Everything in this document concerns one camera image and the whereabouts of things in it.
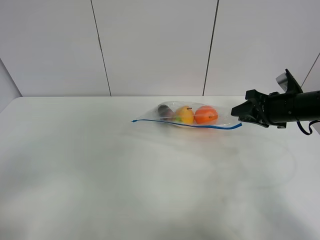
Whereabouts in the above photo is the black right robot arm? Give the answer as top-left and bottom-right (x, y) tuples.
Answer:
(231, 89), (320, 129)

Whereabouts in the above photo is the purple eggplant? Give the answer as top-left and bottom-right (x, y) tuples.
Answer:
(157, 104), (176, 122)

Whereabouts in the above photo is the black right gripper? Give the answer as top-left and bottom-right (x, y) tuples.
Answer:
(231, 89), (287, 129)

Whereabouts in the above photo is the orange fruit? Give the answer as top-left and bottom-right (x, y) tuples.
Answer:
(194, 105), (219, 125)

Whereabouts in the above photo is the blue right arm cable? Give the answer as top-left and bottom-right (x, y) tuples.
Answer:
(297, 119), (320, 136)

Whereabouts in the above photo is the clear blue-zip file bag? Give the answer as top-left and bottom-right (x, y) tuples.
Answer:
(132, 101), (242, 130)

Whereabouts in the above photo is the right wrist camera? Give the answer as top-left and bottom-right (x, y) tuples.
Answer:
(276, 69), (303, 94)

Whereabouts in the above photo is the yellow pear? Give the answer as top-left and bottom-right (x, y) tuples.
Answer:
(175, 105), (194, 125)

